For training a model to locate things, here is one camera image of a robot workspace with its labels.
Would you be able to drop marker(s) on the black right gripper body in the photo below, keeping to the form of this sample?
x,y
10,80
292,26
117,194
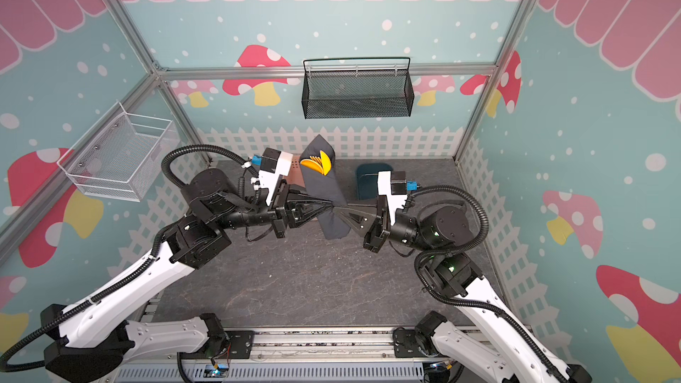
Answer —
x,y
380,223

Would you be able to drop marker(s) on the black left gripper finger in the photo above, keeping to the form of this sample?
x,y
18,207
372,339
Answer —
x,y
301,213
305,200

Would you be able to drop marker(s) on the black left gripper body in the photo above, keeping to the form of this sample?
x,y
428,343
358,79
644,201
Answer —
x,y
279,209

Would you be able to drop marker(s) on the black paper napkin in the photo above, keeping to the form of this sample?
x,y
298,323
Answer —
x,y
325,187

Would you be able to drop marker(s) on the orange plastic spoon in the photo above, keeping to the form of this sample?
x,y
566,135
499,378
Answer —
x,y
312,163

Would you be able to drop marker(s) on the orange plastic fork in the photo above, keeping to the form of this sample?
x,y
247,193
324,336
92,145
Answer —
x,y
325,163

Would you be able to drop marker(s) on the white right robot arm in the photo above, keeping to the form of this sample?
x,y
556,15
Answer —
x,y
443,223

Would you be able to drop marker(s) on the pink perforated plastic basket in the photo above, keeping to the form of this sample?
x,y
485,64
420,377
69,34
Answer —
x,y
295,175

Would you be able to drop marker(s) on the teal plastic tub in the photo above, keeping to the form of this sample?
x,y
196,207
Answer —
x,y
367,179

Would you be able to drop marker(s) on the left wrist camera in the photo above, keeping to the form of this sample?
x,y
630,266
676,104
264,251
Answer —
x,y
272,164

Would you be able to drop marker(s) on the black wire wall basket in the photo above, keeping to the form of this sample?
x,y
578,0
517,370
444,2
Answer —
x,y
357,88

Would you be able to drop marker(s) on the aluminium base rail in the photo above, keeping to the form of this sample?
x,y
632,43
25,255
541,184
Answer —
x,y
330,354

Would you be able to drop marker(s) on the white wire wall basket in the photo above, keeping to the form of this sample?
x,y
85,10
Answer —
x,y
119,157

